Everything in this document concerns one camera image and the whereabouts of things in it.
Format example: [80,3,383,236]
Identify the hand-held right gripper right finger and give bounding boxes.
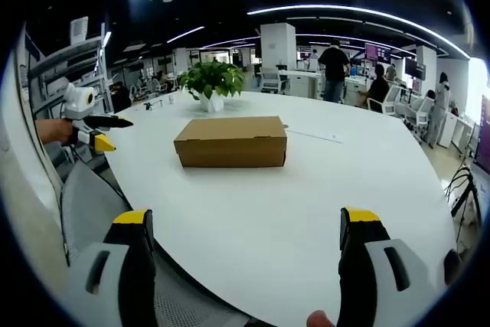
[336,206,447,327]

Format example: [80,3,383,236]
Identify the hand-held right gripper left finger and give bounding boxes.
[63,208,157,327]

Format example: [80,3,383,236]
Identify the brown cardboard shoe box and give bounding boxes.
[173,116,288,168]

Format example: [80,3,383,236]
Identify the person's left hand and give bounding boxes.
[36,118,74,146]

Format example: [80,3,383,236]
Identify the person's right hand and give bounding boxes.
[306,309,336,327]

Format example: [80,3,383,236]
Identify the grey mesh office chair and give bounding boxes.
[60,160,250,327]

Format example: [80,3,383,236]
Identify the grey metal shelf rack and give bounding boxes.
[24,16,115,113]

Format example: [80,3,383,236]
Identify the green potted plant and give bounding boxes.
[178,60,246,113]

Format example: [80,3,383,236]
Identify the white office chair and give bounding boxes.
[366,84,402,115]
[401,95,436,140]
[260,66,289,95]

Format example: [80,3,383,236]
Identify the white square pillar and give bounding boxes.
[260,22,297,71]

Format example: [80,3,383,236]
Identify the wall monitor screen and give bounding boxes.
[364,42,392,65]

